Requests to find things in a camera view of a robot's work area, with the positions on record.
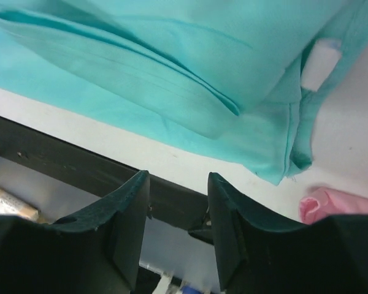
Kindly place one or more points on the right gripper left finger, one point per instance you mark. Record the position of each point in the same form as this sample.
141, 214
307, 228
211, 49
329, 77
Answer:
96, 248

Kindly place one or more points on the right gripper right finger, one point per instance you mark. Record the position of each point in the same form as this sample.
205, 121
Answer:
260, 251

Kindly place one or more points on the teal t-shirt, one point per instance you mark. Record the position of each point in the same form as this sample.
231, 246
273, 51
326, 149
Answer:
240, 81

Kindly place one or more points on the pink t-shirt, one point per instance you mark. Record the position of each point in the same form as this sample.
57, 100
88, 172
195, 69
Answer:
324, 202

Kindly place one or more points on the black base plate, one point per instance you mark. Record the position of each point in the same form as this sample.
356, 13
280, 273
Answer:
171, 203

